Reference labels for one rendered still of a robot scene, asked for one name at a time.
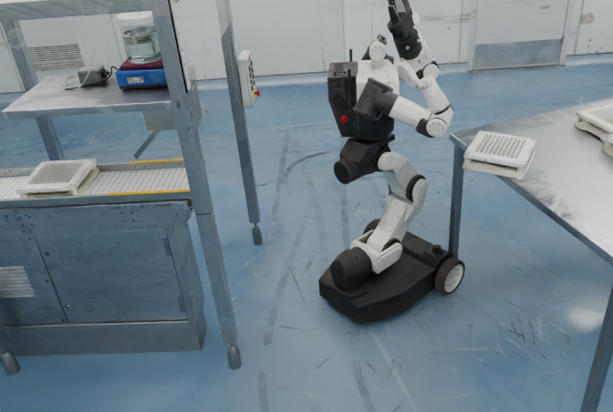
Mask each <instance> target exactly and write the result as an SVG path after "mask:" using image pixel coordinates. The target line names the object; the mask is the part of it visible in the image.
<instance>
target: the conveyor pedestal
mask: <svg viewBox="0 0 613 412"><path fill-rule="evenodd" d="M158 225H159V229H148V226H147V224H142V223H133V224H113V225H93V226H73V227H53V228H33V229H32V230H33V233H34V234H25V235H24V234H23V233H22V231H21V230H15V229H13V230H0V320H1V322H2V324H3V326H4V328H5V330H6V332H7V334H8V336H9V339H10V343H9V344H8V346H7V347H6V349H7V350H8V351H10V352H12V353H13V355H14V356H28V355H92V354H125V353H157V352H189V351H201V350H202V346H203V339H204V336H205V333H206V329H207V325H206V321H205V317H204V313H203V303H204V300H205V297H204V293H203V286H202V282H201V278H200V274H199V270H198V265H197V262H196V257H195V253H194V249H193V245H192V237H191V234H190V229H189V225H188V221H175V222H158Z"/></svg>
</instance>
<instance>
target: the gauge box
mask: <svg viewBox="0 0 613 412"><path fill-rule="evenodd" d="M190 91H191V95H192V103H193V109H194V114H195V118H196V123H197V128H199V126H200V123H201V121H202V119H203V114H202V109H201V103H200V99H199V94H198V88H197V84H196V80H195V81H194V83H193V85H192V87H191V89H190ZM142 115H143V118H144V122H145V127H146V130H147V131H151V130H166V129H177V127H176V123H175V119H174V118H173V115H172V113H171V112H170V111H169V110H161V109H160V110H144V111H142Z"/></svg>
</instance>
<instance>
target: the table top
mask: <svg viewBox="0 0 613 412"><path fill-rule="evenodd" d="M610 104H613V98H609V99H604V100H599V101H596V102H591V103H587V104H583V105H578V106H574V107H570V108H562V109H558V110H553V111H549V112H545V113H540V114H536V115H532V116H528V117H523V118H516V119H511V120H507V121H503V122H498V123H494V124H490V125H485V126H481V127H477V128H472V129H465V130H460V131H456V132H452V133H450V136H449V140H450V141H452V142H453V143H454V144H456V145H457V146H458V147H460V148H461V149H462V150H464V151H466V150H467V149H468V148H469V146H470V145H471V143H472V142H473V140H474V138H475V137H476V135H477V134H478V132H479V131H486V132H492V133H498V134H505V135H511V136H517V137H524V138H529V139H537V141H536V144H535V155H534V157H533V159H532V161H531V163H530V165H529V168H528V170H527V172H526V174H525V178H524V179H523V180H519V179H516V178H511V177H505V176H501V175H495V174H494V175H495V176H497V177H498V178H499V179H501V180H502V181H503V182H505V183H506V184H507V185H509V186H510V187H511V188H513V189H514V190H515V191H517V192H518V193H519V194H521V195H522V196H523V197H524V198H526V199H527V200H528V201H530V202H531V203H532V204H534V205H535V206H536V207H537V208H538V209H539V210H540V211H542V212H543V213H545V214H546V215H547V216H548V217H550V218H551V219H552V220H554V221H555V222H556V223H558V224H559V225H560V226H562V227H563V228H564V229H566V230H567V231H568V232H570V233H571V234H572V235H574V236H575V237H576V238H577V239H579V240H580V241H581V242H582V243H584V244H585V245H586V246H587V247H588V248H590V249H591V250H592V251H593V252H595V253H596V254H598V255H599V256H600V257H601V258H603V259H604V260H605V261H607V262H608V263H609V264H611V265H612V266H613V157H612V156H610V155H609V154H607V153H605V152H603V151H602V147H603V145H605V144H606V142H604V141H603V140H601V139H600V137H598V136H596V135H595V134H593V133H591V132H589V131H584V130H582V129H580V128H577V127H575V126H574V122H575V120H577V116H576V113H577V111H581V110H586V109H590V108H597V107H602V106H606V105H610Z"/></svg>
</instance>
